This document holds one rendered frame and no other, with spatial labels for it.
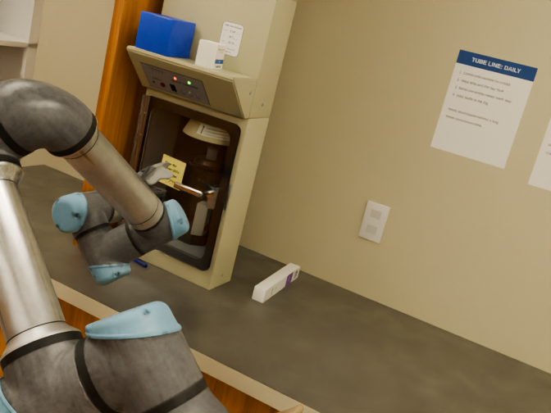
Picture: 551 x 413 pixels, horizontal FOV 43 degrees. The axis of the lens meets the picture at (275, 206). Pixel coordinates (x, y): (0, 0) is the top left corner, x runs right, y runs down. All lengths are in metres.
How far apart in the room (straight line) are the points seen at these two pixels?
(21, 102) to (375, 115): 1.20
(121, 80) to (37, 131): 0.81
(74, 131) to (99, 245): 0.34
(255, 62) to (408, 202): 0.63
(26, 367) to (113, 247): 0.46
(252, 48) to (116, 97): 0.40
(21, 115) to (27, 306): 0.29
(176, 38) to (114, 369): 1.00
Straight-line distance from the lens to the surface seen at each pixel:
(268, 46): 1.73
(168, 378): 0.94
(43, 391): 0.99
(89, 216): 1.42
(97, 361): 0.96
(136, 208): 1.30
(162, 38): 1.74
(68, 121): 1.13
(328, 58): 2.11
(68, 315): 1.81
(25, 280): 1.05
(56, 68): 2.71
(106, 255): 1.41
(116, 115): 1.92
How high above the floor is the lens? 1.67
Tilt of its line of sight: 15 degrees down
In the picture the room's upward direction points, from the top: 14 degrees clockwise
